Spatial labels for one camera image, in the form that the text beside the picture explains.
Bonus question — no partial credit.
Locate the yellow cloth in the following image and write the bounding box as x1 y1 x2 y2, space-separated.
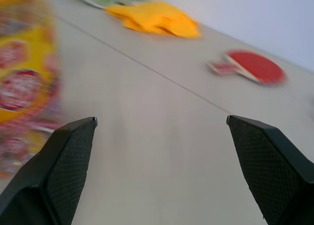
105 0 203 40

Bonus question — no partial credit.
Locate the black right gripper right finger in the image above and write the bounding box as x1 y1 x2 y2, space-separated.
226 114 314 225

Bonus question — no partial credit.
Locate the yellow red snack package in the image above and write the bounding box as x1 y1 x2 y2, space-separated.
0 0 65 178

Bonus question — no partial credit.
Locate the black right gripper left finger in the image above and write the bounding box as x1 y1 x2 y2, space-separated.
0 116 98 225

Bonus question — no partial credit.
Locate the red table tennis paddle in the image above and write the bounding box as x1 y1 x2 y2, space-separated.
207 49 288 87

